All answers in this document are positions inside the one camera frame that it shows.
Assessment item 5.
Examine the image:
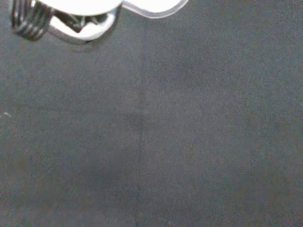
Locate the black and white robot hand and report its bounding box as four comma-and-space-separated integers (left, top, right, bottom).
9, 0, 124, 45

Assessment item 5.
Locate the black bench cloth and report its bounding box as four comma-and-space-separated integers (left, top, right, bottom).
0, 0, 303, 227

